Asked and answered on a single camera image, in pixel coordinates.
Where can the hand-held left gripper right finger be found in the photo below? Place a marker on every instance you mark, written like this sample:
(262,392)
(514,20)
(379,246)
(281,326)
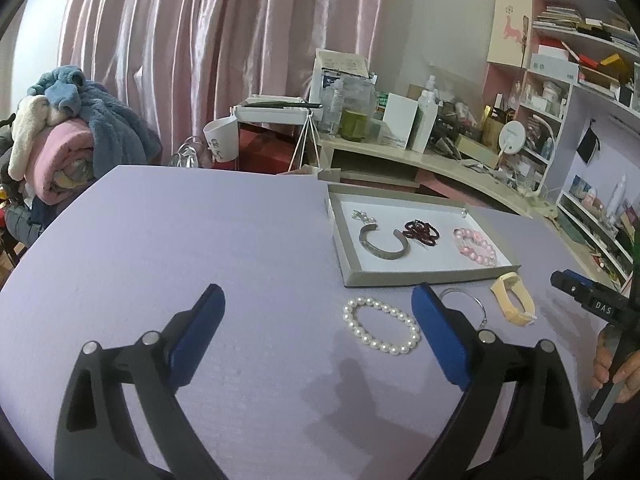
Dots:
(440,340)

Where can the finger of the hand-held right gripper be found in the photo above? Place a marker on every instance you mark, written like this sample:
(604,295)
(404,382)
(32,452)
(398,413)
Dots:
(585,300)
(580,278)

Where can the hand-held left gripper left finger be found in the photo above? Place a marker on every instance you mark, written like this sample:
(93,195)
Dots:
(197,340)

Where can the grey shallow cardboard tray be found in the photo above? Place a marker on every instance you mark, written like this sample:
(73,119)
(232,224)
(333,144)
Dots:
(440,260)

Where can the silver cuff bangle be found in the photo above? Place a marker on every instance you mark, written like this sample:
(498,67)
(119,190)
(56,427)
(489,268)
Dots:
(382,254)

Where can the small silver earring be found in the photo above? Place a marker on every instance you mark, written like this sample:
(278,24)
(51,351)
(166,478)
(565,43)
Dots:
(357,216)

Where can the person's right hand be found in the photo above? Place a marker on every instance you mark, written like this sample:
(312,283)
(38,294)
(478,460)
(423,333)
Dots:
(602,365)

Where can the thin silver bangle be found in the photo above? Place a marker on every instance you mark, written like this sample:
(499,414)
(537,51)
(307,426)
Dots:
(481,305)

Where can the yellow watch band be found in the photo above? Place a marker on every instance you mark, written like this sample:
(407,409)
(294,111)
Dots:
(515,310)

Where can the white spray bottle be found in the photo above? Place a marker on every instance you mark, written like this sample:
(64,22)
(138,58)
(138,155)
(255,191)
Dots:
(616,200)

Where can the purple tablecloth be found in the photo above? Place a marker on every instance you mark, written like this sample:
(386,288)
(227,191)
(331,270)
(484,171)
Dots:
(200,235)

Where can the black hanging pouch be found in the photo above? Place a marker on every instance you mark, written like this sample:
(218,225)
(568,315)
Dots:
(587,142)

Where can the round white mirror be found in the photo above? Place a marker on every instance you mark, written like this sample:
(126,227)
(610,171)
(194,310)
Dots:
(512,137)

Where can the beige flat box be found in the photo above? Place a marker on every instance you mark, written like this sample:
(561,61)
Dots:
(477,146)

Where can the pink and white bookshelf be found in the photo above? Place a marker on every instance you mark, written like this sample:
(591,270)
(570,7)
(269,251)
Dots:
(565,105)

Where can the cream corner desk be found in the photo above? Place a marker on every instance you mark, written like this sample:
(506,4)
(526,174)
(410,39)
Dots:
(400,157)

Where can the white printed cup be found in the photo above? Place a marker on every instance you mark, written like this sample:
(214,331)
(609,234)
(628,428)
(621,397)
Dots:
(220,137)

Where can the tall white bottle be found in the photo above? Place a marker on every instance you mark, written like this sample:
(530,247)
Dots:
(425,120)

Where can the white rectangular box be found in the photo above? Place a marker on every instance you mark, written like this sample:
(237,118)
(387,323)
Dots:
(397,120)

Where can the green glass jar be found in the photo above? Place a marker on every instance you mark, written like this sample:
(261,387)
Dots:
(354,127)

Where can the pink folded blanket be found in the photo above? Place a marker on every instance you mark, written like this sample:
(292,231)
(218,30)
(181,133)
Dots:
(60,155)

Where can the blue fleece blanket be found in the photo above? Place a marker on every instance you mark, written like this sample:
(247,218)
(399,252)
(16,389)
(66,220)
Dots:
(110,120)

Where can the clear plastic bottle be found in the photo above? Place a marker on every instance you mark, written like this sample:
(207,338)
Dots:
(332,110)

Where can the white cabinet door dinosaur print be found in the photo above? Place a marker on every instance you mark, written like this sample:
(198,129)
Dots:
(507,25)

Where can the cream fleece cloth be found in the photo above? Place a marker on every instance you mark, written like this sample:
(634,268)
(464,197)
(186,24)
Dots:
(27,130)

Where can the white paper carton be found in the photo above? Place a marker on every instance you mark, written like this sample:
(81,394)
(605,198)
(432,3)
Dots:
(340,65)

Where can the pink curtain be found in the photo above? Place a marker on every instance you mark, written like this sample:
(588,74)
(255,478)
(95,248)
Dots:
(200,35)

